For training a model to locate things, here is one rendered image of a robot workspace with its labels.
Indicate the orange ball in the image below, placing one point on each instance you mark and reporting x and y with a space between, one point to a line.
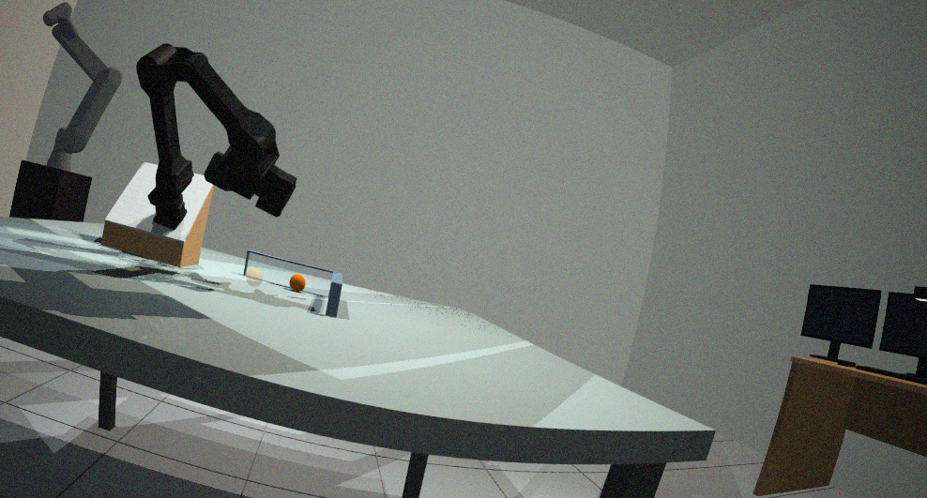
297 283

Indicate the see-through yellow ball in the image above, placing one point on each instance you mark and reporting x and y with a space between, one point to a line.
254 277

